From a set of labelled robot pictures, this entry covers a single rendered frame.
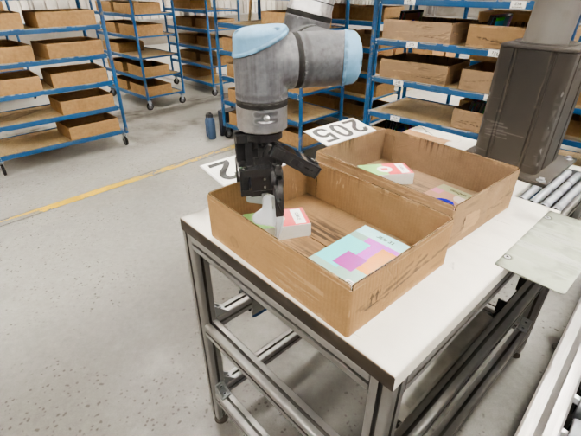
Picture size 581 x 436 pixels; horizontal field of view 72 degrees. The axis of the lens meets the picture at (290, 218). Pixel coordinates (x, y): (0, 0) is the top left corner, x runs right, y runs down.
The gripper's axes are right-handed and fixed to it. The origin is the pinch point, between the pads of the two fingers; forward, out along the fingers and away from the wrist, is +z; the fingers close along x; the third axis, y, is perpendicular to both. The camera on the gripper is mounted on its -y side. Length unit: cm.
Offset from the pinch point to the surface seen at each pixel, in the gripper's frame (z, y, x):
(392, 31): -20, -97, -149
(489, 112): -12, -66, -24
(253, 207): 0.4, 3.4, -8.2
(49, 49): -2, 107, -263
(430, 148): -5, -46, -19
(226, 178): -7.4, 8.7, -7.7
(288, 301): 3.6, 2.1, 19.9
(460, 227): -0.7, -35.2, 11.9
